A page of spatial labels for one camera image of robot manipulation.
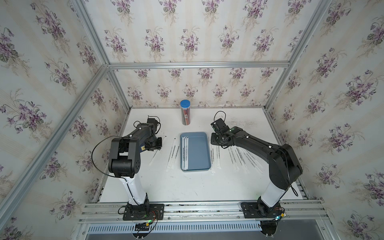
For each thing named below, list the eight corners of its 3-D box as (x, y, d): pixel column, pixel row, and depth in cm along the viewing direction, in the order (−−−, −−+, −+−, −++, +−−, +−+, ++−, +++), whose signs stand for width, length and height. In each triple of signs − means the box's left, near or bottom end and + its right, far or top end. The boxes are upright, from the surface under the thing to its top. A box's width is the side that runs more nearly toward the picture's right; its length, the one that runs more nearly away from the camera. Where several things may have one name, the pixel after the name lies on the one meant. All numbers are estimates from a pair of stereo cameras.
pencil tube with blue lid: (181, 126, 112) (179, 106, 96) (182, 119, 116) (180, 99, 100) (190, 126, 112) (190, 106, 96) (190, 119, 116) (190, 99, 100)
